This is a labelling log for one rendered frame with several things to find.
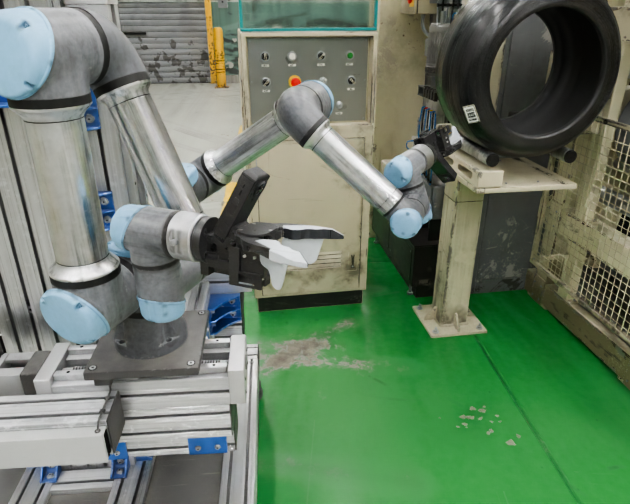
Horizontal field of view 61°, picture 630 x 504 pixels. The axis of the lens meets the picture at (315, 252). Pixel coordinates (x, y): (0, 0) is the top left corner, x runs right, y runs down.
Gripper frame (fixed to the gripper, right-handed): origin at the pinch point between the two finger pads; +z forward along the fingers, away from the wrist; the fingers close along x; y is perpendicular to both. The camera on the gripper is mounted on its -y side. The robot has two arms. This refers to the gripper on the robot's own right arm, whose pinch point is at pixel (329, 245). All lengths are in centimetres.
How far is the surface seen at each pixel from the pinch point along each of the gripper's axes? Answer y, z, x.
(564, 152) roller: -3, 37, -133
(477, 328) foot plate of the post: 83, 17, -169
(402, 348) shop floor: 88, -12, -144
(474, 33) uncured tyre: -38, 5, -111
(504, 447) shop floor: 94, 33, -100
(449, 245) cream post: 43, 1, -160
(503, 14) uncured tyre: -43, 12, -112
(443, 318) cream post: 79, 2, -165
